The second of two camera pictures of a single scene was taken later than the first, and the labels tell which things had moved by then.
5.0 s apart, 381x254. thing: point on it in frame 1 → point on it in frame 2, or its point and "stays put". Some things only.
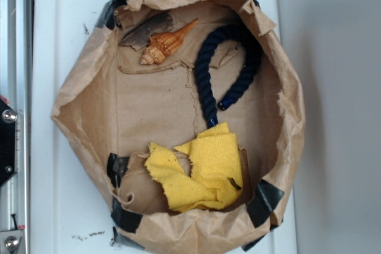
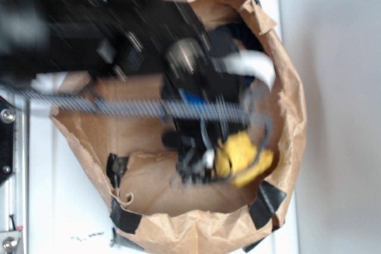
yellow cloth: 214,161 → 237,157
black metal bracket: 8,119 stays put
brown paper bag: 187,109 stays put
